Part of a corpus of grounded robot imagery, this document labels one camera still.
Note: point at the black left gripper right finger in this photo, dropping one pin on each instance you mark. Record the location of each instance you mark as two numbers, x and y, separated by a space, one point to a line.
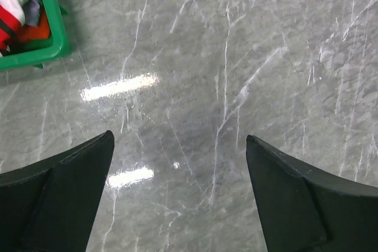
303 208

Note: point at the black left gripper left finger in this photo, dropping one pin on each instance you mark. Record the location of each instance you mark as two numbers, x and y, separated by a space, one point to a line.
51 205

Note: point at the white t-shirt with red print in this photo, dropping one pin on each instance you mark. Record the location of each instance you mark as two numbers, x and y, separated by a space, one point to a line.
12 19

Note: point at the green plastic crate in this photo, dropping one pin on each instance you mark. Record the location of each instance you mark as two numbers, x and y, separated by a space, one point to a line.
36 52

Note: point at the orange t-shirt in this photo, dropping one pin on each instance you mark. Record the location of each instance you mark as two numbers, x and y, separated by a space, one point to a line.
40 32

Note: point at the lavender t-shirt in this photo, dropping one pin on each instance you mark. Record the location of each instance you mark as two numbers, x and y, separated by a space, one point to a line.
32 12

